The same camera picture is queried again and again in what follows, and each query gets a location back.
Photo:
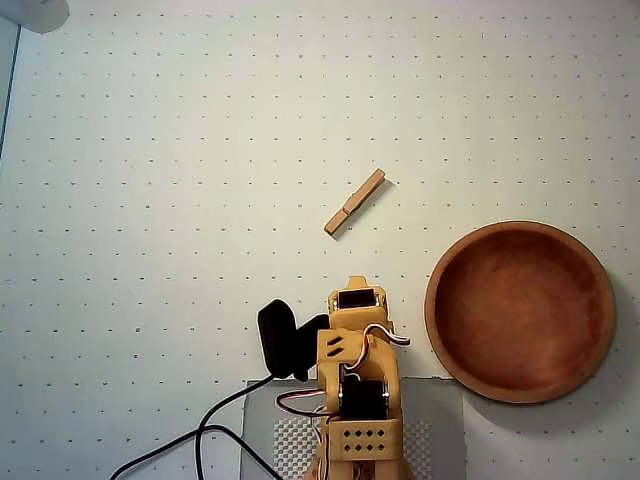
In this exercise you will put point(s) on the brown wooden bowl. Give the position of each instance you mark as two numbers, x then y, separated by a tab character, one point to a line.
522	315

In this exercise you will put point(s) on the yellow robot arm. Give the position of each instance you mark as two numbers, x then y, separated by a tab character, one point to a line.
384	362

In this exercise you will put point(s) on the grey base plate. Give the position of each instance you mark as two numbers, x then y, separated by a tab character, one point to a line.
440	400

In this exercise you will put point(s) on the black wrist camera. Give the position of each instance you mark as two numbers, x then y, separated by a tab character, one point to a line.
277	340

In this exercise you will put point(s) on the orange robot base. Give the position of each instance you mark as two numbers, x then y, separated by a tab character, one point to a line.
395	467

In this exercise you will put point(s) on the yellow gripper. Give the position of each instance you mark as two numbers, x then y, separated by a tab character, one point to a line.
356	316

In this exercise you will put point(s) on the white mesh mat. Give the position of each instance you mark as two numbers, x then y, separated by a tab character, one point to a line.
292	445

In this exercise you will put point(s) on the white cylindrical object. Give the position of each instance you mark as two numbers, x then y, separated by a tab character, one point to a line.
35	12

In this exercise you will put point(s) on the wooden clothespin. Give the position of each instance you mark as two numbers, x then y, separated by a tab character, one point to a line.
355	202

